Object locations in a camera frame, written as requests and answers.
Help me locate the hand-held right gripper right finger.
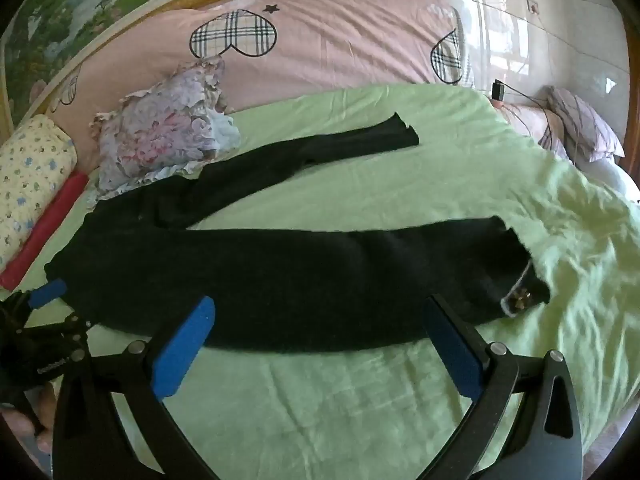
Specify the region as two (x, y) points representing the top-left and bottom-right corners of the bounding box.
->
(415, 294), (583, 480)

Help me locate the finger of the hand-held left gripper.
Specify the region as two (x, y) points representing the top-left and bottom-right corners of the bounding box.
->
(0, 280), (68, 323)

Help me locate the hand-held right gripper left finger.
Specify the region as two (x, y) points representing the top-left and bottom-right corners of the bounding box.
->
(52, 296), (221, 480)

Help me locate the person's left hand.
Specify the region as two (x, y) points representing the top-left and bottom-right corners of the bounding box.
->
(0, 382), (56, 458)

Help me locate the red folded cloth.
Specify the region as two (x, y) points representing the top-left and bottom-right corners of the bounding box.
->
(0, 170), (90, 290)

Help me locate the green bed sheet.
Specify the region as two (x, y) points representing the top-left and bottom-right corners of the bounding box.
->
(50, 82), (640, 480)

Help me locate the yellow dotted pillow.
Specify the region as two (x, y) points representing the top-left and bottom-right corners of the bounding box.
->
(0, 115), (78, 273)

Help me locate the floral ruffled pillow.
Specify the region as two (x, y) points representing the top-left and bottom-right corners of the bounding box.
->
(90, 57), (241, 211)

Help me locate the white bedding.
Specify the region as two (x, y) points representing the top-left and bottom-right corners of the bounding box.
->
(575, 157), (640, 206)

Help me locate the pink pillow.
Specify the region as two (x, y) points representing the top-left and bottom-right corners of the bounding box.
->
(500, 102), (571, 161)

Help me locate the lilac striped pillow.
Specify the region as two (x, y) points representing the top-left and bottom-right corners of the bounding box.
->
(545, 85), (626, 163)

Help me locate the gold framed landscape painting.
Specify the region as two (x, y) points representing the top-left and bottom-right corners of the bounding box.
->
(0, 0), (388, 131)

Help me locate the pink quilt with plaid hearts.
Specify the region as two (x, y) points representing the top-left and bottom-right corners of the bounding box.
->
(20, 0), (476, 171)

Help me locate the thin charger cable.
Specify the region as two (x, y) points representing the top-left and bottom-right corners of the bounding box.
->
(502, 82), (581, 161)

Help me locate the wooden door frame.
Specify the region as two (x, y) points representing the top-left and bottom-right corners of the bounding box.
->
(622, 15), (640, 196)

